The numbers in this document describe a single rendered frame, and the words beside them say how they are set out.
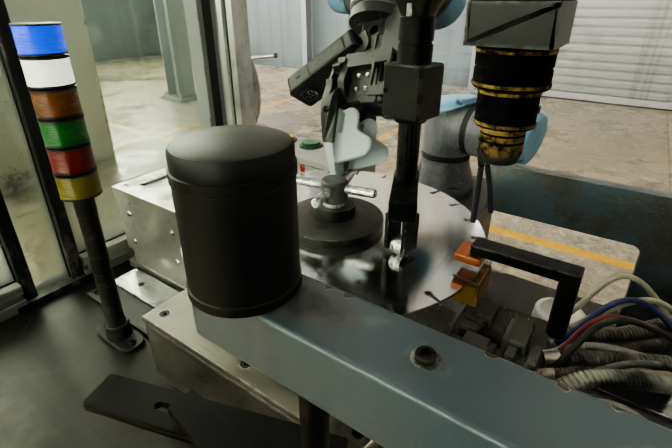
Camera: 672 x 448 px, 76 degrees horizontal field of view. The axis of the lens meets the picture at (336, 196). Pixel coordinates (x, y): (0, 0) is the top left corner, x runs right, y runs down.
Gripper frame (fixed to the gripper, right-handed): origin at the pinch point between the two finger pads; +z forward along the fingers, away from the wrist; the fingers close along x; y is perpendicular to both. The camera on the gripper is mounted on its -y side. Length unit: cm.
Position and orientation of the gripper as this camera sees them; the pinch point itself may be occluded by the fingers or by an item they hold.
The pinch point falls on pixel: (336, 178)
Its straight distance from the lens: 51.0
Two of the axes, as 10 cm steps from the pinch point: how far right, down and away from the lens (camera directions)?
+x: 6.1, 1.9, 7.7
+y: 7.7, 0.8, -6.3
